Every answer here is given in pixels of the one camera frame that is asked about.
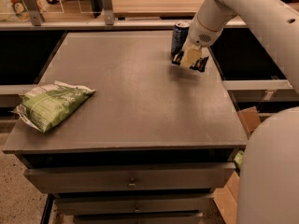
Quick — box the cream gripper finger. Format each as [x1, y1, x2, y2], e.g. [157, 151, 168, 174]
[180, 39, 202, 68]

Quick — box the black rxbar chocolate wrapper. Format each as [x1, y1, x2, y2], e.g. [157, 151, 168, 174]
[172, 50, 208, 73]

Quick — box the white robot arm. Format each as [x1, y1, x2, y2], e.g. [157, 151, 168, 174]
[181, 0, 299, 224]

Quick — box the blue pepsi can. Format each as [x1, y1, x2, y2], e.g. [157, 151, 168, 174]
[171, 21, 190, 56]

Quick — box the wooden far desk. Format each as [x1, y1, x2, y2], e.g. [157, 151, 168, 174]
[112, 0, 204, 18]

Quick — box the grey drawer cabinet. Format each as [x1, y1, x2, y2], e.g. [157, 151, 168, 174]
[4, 31, 247, 224]

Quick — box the green snack packet in box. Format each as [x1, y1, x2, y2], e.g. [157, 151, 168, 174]
[234, 150, 244, 169]

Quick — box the brown cardboard box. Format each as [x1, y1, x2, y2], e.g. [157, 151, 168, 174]
[214, 106, 261, 224]

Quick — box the green chip bag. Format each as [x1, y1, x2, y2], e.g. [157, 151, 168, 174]
[13, 81, 94, 133]

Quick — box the middle drawer with knob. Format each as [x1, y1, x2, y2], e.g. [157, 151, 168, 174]
[56, 193, 213, 216]

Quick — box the drawer with knob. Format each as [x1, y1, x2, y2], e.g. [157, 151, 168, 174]
[24, 162, 235, 193]
[56, 193, 213, 216]

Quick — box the orange snack bag behind glass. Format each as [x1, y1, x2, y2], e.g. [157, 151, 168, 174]
[0, 0, 29, 22]

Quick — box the top drawer with knob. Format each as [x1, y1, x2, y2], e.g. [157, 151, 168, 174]
[24, 162, 235, 193]

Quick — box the metal glass partition rail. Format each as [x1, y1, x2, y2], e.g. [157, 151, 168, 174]
[0, 0, 247, 32]

